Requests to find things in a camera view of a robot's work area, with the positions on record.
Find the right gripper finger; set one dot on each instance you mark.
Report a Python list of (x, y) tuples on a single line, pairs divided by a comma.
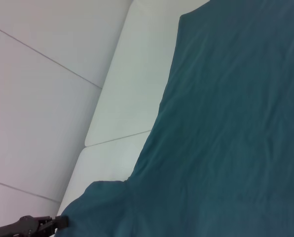
[(28, 224)]

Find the blue shirt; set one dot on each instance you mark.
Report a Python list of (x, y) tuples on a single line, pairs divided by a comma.
[(223, 123)]

